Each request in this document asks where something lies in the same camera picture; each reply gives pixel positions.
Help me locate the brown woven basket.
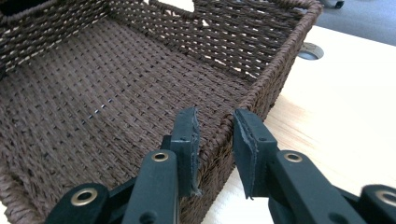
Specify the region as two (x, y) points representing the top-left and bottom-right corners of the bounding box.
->
(0, 0), (325, 224)

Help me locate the grey round table grommet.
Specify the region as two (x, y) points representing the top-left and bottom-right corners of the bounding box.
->
(297, 42), (325, 61)

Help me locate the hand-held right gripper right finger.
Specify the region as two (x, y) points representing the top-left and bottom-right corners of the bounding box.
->
(233, 107), (279, 200)

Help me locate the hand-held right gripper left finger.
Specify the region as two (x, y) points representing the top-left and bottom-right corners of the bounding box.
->
(169, 106), (202, 198)

